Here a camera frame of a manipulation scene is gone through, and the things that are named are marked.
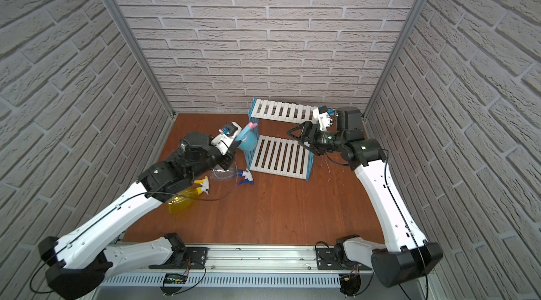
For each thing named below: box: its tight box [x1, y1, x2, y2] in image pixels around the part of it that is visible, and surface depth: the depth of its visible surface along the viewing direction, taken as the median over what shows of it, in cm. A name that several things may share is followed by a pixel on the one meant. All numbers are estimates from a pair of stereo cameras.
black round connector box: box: [339, 273, 361, 297], surface depth 72 cm
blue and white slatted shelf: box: [245, 97, 317, 181], surface depth 97 cm
